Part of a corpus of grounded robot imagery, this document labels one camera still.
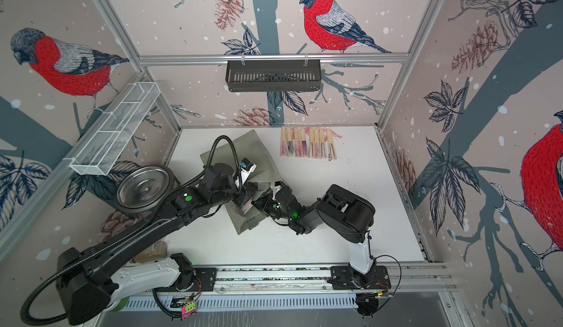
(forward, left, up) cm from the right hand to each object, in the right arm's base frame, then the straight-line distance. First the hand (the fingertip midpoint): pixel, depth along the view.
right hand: (252, 201), depth 86 cm
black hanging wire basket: (+57, -5, +21) cm, 61 cm away
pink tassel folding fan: (-2, +2, -1) cm, 3 cm away
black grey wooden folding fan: (+37, -14, -7) cm, 40 cm away
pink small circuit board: (-35, +15, -3) cm, 38 cm away
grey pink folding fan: (+42, -32, -7) cm, 54 cm away
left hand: (+1, -3, +14) cm, 14 cm away
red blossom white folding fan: (+39, -25, -7) cm, 47 cm away
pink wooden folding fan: (+37, -10, -6) cm, 39 cm away
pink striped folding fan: (+39, -28, -6) cm, 48 cm away
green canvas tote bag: (+2, -7, +17) cm, 18 cm away
